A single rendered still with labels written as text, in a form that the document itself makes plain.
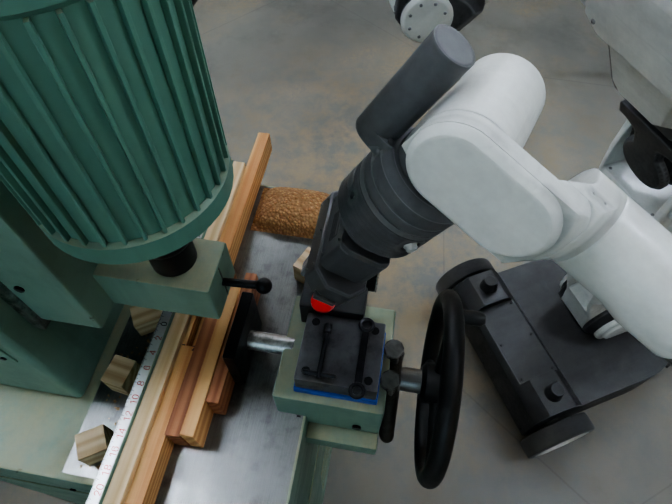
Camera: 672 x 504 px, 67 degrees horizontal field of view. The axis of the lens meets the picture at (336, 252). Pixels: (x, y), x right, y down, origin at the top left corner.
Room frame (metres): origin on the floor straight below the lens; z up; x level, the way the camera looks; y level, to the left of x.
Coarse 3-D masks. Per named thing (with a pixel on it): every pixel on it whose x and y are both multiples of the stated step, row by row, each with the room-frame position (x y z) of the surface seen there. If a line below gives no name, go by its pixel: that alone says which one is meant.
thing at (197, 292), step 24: (120, 264) 0.30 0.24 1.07; (144, 264) 0.30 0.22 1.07; (216, 264) 0.30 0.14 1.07; (120, 288) 0.28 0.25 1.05; (144, 288) 0.28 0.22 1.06; (168, 288) 0.27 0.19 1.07; (192, 288) 0.27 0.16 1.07; (216, 288) 0.28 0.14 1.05; (192, 312) 0.27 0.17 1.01; (216, 312) 0.27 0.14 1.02
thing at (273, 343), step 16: (240, 304) 0.29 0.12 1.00; (240, 320) 0.27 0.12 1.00; (256, 320) 0.29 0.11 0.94; (240, 336) 0.25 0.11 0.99; (256, 336) 0.26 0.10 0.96; (272, 336) 0.26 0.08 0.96; (224, 352) 0.23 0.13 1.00; (240, 352) 0.23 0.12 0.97; (272, 352) 0.24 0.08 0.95; (240, 368) 0.22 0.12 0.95
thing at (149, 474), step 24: (264, 144) 0.62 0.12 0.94; (264, 168) 0.60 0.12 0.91; (240, 192) 0.52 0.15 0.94; (240, 216) 0.47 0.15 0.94; (240, 240) 0.45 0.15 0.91; (168, 384) 0.21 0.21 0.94; (168, 408) 0.18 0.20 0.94; (144, 456) 0.12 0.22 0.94; (168, 456) 0.13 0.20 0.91; (144, 480) 0.10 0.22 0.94
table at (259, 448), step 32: (256, 256) 0.42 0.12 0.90; (288, 256) 0.42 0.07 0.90; (288, 288) 0.37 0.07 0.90; (288, 320) 0.31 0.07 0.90; (256, 352) 0.27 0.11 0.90; (256, 384) 0.22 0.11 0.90; (224, 416) 0.18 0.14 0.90; (256, 416) 0.18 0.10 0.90; (288, 416) 0.18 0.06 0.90; (192, 448) 0.14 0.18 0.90; (224, 448) 0.14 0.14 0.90; (256, 448) 0.14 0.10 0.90; (288, 448) 0.14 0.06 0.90; (352, 448) 0.15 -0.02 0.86; (192, 480) 0.10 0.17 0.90; (224, 480) 0.10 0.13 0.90; (256, 480) 0.10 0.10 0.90; (288, 480) 0.10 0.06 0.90
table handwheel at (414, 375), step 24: (432, 312) 0.38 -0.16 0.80; (456, 312) 0.30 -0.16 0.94; (432, 336) 0.35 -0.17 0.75; (456, 336) 0.26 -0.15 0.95; (432, 360) 0.32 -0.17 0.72; (456, 360) 0.23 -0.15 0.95; (408, 384) 0.25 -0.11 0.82; (432, 384) 0.24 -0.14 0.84; (456, 384) 0.20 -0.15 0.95; (432, 408) 0.21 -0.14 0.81; (456, 408) 0.18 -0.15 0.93; (432, 432) 0.18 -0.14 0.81; (432, 456) 0.13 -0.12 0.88; (432, 480) 0.11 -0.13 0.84
